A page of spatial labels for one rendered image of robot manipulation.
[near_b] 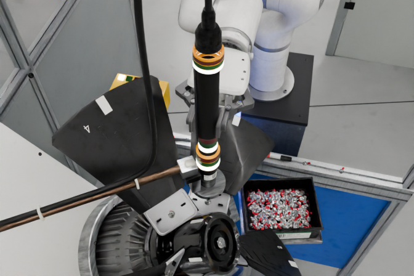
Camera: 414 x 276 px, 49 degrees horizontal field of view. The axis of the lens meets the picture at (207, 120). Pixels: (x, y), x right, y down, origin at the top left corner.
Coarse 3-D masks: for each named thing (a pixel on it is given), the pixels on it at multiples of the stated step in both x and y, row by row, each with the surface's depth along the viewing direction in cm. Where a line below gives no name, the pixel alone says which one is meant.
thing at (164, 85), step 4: (116, 76) 134; (132, 76) 134; (136, 76) 134; (116, 80) 133; (120, 80) 133; (124, 80) 133; (112, 84) 132; (116, 84) 132; (120, 84) 132; (160, 84) 132; (164, 84) 132; (168, 84) 133; (112, 88) 131; (164, 88) 131; (168, 88) 134; (164, 92) 130; (168, 92) 135; (164, 96) 131; (168, 96) 135; (164, 100) 132; (168, 100) 136; (168, 104) 137
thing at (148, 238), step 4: (152, 228) 92; (148, 232) 92; (148, 236) 92; (148, 240) 91; (148, 244) 91; (148, 248) 90; (148, 252) 91; (148, 256) 90; (148, 260) 90; (148, 264) 90; (152, 264) 90
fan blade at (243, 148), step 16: (240, 128) 111; (256, 128) 113; (192, 144) 105; (224, 144) 106; (240, 144) 107; (256, 144) 109; (272, 144) 112; (224, 160) 103; (240, 160) 104; (256, 160) 106; (240, 176) 101; (224, 192) 98
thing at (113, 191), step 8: (168, 168) 81; (176, 168) 81; (144, 176) 80; (152, 176) 80; (160, 176) 80; (128, 184) 79; (104, 192) 78; (112, 192) 78; (80, 200) 77; (88, 200) 77; (56, 208) 76; (64, 208) 76; (32, 216) 75; (8, 224) 74; (16, 224) 75
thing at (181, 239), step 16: (192, 224) 87; (208, 224) 85; (224, 224) 90; (160, 240) 90; (176, 240) 87; (192, 240) 84; (208, 240) 85; (224, 240) 89; (160, 256) 89; (192, 256) 84; (208, 256) 83; (224, 256) 87; (176, 272) 91; (192, 272) 87; (208, 272) 84; (224, 272) 85
